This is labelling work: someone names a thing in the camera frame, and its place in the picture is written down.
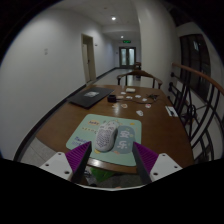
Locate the white perforated computer mouse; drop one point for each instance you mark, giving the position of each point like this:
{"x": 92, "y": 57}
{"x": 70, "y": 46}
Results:
{"x": 106, "y": 136}

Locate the black railing with wooden handrail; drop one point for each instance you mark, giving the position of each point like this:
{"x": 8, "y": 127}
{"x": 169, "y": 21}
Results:
{"x": 203, "y": 75}

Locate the small orange sticker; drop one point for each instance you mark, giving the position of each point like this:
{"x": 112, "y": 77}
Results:
{"x": 115, "y": 106}
{"x": 124, "y": 106}

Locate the glass double door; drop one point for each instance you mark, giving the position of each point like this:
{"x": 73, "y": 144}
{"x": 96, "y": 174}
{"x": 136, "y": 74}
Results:
{"x": 127, "y": 57}

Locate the dark framed window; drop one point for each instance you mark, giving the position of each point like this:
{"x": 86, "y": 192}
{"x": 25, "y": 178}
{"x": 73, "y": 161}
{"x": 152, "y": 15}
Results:
{"x": 196, "y": 66}

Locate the small black box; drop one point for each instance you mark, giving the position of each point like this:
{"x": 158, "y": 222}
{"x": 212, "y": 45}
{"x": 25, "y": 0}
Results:
{"x": 111, "y": 98}

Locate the cream side door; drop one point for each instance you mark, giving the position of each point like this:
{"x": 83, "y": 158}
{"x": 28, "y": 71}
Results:
{"x": 89, "y": 60}

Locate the white paper card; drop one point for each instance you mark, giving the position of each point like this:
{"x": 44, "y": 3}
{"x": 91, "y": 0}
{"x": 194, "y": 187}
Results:
{"x": 171, "y": 111}

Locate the mint green printed mouse pad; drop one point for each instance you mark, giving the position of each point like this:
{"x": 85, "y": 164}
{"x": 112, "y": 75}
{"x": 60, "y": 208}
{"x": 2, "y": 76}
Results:
{"x": 85, "y": 133}

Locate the wooden armchair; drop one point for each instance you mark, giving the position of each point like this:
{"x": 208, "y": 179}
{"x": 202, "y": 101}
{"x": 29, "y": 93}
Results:
{"x": 140, "y": 73}

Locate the small red white sticker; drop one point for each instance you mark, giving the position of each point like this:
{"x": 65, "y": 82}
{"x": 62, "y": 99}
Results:
{"x": 148, "y": 106}

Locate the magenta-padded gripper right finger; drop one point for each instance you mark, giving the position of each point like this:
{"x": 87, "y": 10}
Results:
{"x": 163, "y": 165}

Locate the small flat white box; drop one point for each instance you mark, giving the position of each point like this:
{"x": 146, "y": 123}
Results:
{"x": 130, "y": 89}

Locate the green exit sign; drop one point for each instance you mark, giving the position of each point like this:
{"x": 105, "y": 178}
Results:
{"x": 127, "y": 41}

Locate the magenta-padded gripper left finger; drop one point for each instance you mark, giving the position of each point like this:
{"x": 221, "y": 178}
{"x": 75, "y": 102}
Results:
{"x": 58, "y": 165}

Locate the dark closed laptop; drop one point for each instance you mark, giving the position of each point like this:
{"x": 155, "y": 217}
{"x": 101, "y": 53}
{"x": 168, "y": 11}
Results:
{"x": 90, "y": 97}

